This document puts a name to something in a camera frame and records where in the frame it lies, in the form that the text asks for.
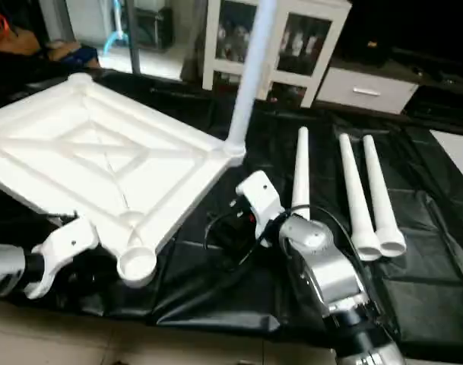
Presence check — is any white plastic table leg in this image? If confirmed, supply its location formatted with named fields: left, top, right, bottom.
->
left=224, top=0, right=278, bottom=158
left=338, top=132, right=383, bottom=262
left=290, top=126, right=313, bottom=223
left=361, top=134, right=408, bottom=258

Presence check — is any white sheet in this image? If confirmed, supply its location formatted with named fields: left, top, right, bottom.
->
left=428, top=128, right=463, bottom=192

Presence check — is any black work mat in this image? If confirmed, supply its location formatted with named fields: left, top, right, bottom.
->
left=0, top=65, right=463, bottom=352

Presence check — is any grey metal pole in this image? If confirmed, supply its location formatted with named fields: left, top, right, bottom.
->
left=122, top=0, right=142, bottom=74

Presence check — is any light blue hose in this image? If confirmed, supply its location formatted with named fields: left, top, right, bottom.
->
left=101, top=0, right=134, bottom=55

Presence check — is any white low drawer unit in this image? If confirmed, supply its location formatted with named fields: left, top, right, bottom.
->
left=316, top=66, right=420, bottom=116

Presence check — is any white glass-door cabinet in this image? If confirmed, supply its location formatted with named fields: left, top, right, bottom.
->
left=201, top=0, right=353, bottom=108

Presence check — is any white plastic table top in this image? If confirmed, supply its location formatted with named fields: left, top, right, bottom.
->
left=0, top=71, right=248, bottom=289

